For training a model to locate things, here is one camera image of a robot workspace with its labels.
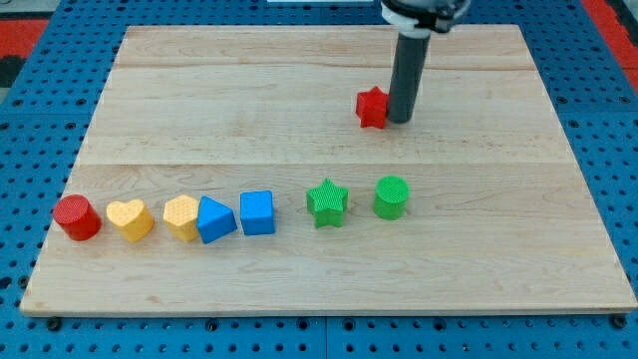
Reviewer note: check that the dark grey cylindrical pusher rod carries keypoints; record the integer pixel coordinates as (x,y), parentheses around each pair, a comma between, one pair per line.
(409,63)

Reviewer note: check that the green star block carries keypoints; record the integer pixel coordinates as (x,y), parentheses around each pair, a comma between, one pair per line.
(328,203)

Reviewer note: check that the blue cube block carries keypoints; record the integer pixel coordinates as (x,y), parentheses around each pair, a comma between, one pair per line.
(257,212)

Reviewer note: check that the yellow heart block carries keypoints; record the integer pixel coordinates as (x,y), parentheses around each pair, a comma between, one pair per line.
(132,219)

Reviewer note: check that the red cylinder block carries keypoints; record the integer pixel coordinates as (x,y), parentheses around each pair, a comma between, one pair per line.
(77,217)

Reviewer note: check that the yellow hexagon block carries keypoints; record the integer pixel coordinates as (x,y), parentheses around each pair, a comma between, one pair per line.
(180,215)

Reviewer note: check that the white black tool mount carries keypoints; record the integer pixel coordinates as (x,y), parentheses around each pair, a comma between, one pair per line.
(419,18)

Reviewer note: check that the light wooden board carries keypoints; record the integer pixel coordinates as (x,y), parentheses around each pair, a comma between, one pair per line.
(499,219)

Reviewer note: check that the green cylinder block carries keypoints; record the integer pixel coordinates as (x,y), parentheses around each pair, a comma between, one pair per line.
(391,197)

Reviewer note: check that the blue triangle block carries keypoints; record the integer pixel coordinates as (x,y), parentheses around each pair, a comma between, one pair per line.
(214,220)

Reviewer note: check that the red star block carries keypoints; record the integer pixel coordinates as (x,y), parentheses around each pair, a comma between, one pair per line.
(371,108)

